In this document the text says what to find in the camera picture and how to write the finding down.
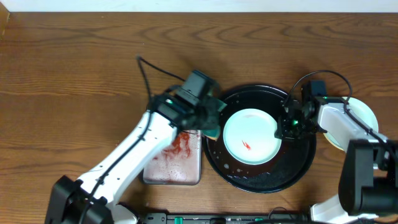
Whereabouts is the mint plate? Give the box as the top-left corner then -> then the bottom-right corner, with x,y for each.
223,108 -> 282,166
323,98 -> 379,151

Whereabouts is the green and orange sponge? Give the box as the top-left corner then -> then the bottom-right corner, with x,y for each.
201,127 -> 221,141

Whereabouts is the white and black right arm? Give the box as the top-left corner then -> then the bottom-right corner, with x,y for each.
275,96 -> 397,223

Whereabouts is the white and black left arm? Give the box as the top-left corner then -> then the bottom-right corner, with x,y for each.
45,93 -> 226,224

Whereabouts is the round black tray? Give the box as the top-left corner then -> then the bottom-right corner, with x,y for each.
201,84 -> 317,194

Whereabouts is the black rectangular soapy water tray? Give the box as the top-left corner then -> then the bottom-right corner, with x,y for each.
141,130 -> 201,185

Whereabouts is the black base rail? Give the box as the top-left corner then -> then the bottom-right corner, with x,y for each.
138,207 -> 309,224

